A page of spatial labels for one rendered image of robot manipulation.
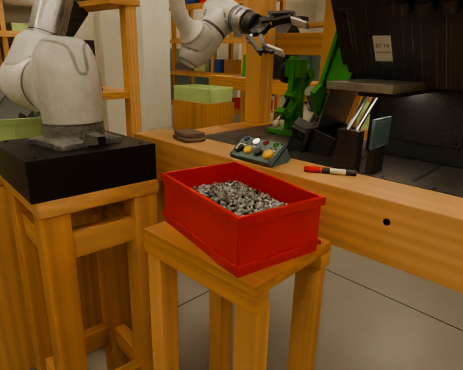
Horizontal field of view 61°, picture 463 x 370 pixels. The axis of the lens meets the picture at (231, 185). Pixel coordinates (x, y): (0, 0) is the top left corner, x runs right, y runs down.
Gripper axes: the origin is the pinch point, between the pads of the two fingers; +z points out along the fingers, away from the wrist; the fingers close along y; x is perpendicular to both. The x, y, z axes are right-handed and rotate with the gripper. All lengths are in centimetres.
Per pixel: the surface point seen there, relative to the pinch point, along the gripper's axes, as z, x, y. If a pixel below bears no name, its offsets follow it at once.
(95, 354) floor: -13, 53, -133
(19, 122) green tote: -52, -16, -78
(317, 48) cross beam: -11.1, 29.4, 20.8
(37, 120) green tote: -50, -13, -74
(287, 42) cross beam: -26.6, 30.6, 19.5
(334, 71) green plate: 23.6, -4.7, -8.9
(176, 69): -537, 425, 149
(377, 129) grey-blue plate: 44.9, -5.6, -20.1
